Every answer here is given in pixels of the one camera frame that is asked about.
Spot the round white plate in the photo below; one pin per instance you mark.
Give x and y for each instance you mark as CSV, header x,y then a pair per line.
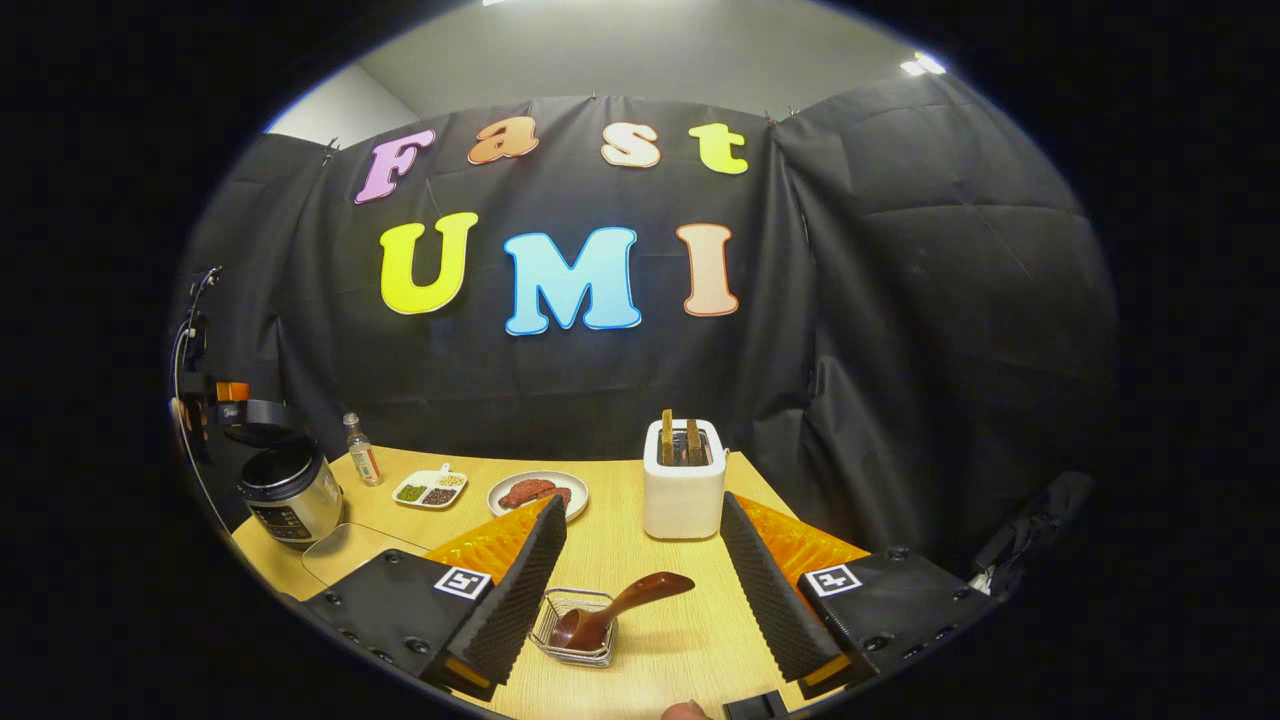
x,y
575,485

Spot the brown wooden spoon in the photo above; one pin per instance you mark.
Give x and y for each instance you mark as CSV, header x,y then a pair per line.
x,y
630,598

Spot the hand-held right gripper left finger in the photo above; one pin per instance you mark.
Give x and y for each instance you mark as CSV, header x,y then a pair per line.
x,y
515,600

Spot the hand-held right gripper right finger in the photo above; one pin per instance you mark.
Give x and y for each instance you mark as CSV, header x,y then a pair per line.
x,y
770,610

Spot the black silver rice cooker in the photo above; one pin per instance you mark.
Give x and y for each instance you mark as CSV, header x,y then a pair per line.
x,y
295,495

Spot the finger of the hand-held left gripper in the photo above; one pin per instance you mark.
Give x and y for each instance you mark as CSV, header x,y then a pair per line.
x,y
232,391

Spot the dark cloth bundle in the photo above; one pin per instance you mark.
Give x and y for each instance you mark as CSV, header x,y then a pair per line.
x,y
1040,520

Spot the small ceiling light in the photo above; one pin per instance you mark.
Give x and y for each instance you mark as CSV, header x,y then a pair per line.
x,y
922,65

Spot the brown toast slice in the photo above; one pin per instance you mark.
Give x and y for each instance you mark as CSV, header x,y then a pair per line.
x,y
693,440
667,435

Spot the clear glass tray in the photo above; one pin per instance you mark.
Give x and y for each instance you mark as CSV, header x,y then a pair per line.
x,y
350,555

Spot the brown meat piece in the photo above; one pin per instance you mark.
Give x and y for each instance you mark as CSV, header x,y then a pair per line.
x,y
560,495
522,492

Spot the small clear glass bottle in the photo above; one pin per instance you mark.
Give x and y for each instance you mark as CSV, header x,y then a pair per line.
x,y
362,460

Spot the white divided bean dish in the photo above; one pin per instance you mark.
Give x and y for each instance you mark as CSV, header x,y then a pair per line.
x,y
430,488

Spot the white toaster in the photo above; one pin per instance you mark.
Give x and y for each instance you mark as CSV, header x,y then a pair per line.
x,y
683,500

